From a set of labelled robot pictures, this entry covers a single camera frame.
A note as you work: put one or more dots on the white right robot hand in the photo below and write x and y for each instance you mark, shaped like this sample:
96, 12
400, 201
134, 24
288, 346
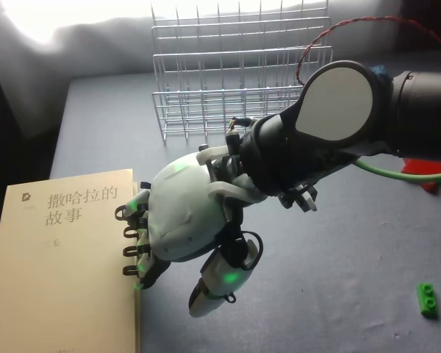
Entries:
180, 206

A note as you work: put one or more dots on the beige paperback book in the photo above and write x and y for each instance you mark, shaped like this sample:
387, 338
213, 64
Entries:
59, 276

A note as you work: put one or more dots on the grey table cloth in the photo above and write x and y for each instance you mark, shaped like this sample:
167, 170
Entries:
316, 276

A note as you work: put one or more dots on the white curtain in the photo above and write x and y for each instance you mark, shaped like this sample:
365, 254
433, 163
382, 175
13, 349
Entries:
40, 73

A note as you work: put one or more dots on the blue toy brick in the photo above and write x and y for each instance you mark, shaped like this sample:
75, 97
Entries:
380, 70

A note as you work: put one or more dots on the red toy brick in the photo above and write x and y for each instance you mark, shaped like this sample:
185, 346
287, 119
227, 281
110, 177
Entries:
430, 184

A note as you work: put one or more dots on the green toy brick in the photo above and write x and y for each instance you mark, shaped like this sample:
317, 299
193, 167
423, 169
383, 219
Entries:
428, 299

